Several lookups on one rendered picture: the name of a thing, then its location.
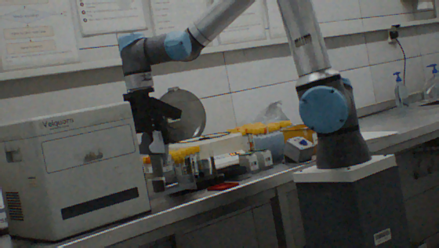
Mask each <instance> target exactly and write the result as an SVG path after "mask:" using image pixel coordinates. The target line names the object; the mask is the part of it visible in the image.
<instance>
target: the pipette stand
mask: <svg viewBox="0 0 439 248"><path fill-rule="evenodd" d="M254 141H255V146H256V150H257V149H260V148H269V151H271V154H272V159H273V165H276V164H278V163H282V162H284V161H285V160H284V156H283V154H284V152H285V139H284V134H283V132H281V133H272V134H269V136H268V135H266V136H262V137H257V138H254Z"/></svg>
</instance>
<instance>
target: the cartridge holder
mask: <svg viewBox="0 0 439 248"><path fill-rule="evenodd" d="M223 174H224V176H223V178H224V181H243V179H245V178H250V177H252V173H247V171H246V168H245V166H233V167H231V168H226V169H223Z"/></svg>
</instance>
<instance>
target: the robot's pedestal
mask: <svg viewBox="0 0 439 248"><path fill-rule="evenodd" d="M296 188H297V193H298V197H299V205H300V209H301V214H302V218H303V230H304V234H305V239H306V244H307V248H412V244H411V239H410V235H409V230H408V222H407V217H406V212H405V205H404V200H403V195H402V190H401V182H400V177H399V173H398V167H397V165H395V166H392V167H390V168H388V169H385V170H382V171H380V172H379V171H378V172H376V173H373V174H371V175H368V176H367V177H362V178H361V179H359V180H357V181H354V182H317V183H296Z"/></svg>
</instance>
